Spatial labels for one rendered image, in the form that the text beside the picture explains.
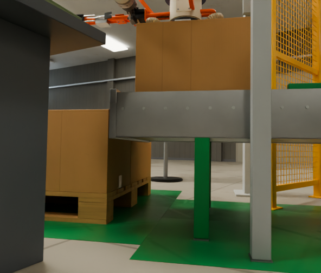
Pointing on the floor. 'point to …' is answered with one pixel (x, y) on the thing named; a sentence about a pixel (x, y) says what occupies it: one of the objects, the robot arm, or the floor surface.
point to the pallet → (96, 203)
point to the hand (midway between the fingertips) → (136, 18)
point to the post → (260, 132)
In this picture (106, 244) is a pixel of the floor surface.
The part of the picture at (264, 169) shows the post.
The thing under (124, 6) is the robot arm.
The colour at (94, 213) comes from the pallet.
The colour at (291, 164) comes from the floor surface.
